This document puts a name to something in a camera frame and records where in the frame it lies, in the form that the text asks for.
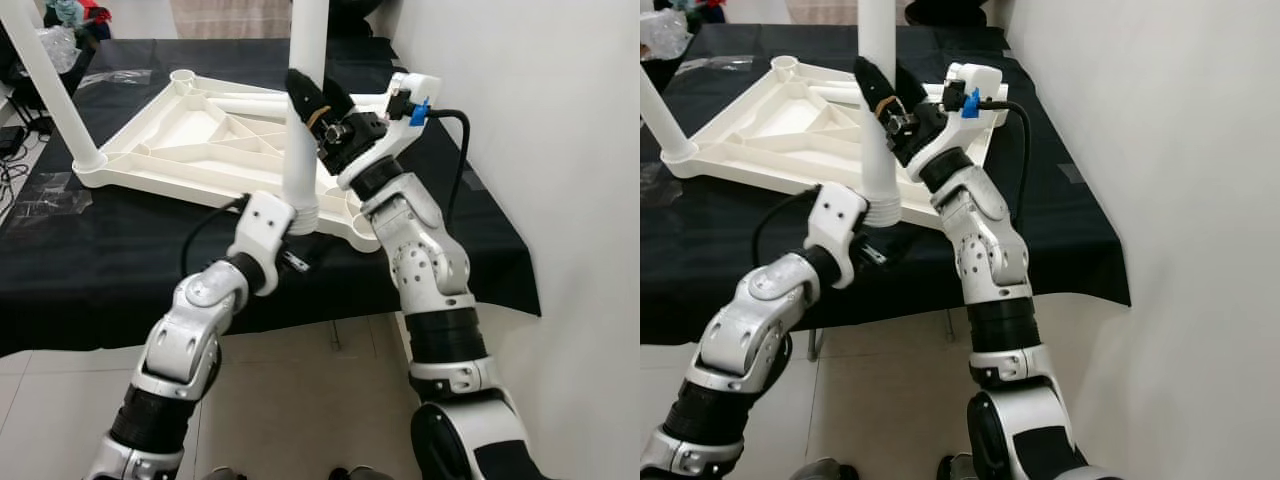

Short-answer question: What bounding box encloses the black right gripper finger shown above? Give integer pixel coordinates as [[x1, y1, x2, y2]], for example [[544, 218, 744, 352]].
[[853, 56, 898, 126], [286, 68, 333, 136], [893, 62, 926, 107], [320, 75, 358, 119]]

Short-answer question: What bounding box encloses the white plastic table top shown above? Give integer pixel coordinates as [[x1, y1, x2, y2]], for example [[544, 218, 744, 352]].
[[75, 68, 401, 253], [663, 55, 1006, 241]]

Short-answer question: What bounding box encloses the large black bowl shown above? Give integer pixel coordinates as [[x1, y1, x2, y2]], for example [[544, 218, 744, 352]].
[[330, 0, 397, 39], [905, 0, 991, 29]]

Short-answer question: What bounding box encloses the beige woven bench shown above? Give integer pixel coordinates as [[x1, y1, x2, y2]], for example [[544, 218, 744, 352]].
[[785, 0, 861, 26], [170, 0, 291, 39]]

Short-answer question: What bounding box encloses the black tablecloth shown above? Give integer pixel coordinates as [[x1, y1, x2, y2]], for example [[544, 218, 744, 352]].
[[0, 38, 541, 356], [640, 22, 1131, 346]]

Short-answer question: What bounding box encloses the clear plastic bag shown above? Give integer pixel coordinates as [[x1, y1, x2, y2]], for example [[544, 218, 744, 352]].
[[640, 10, 691, 61], [35, 25, 79, 73]]

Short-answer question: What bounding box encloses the black open bag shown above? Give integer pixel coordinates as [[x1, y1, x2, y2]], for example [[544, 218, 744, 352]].
[[640, 45, 693, 97], [0, 20, 96, 111]]

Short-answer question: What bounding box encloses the wide clear tape patch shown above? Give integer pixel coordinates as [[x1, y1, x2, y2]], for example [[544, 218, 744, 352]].
[[640, 160, 684, 207], [10, 188, 91, 227]]

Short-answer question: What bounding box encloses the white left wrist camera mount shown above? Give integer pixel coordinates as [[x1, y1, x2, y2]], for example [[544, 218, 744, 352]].
[[228, 192, 298, 291], [805, 183, 869, 289]]

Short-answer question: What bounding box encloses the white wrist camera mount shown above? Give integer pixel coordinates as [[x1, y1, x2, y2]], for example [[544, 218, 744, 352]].
[[805, 183, 869, 289], [228, 192, 298, 291], [335, 72, 442, 193], [905, 62, 1004, 186]]

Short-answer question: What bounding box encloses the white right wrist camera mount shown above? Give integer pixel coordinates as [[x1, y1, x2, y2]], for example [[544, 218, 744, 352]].
[[335, 72, 442, 193], [905, 62, 1004, 186]]

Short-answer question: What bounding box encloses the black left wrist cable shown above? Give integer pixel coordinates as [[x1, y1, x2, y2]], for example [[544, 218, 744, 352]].
[[180, 195, 249, 281], [752, 188, 821, 266]]

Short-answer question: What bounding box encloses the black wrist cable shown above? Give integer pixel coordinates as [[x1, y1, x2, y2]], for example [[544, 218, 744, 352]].
[[180, 195, 249, 281], [752, 188, 821, 266], [425, 108, 471, 226], [985, 98, 1031, 226]]

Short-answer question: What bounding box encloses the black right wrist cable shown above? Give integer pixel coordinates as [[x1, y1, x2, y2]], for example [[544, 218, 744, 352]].
[[985, 98, 1031, 226], [425, 108, 471, 226]]

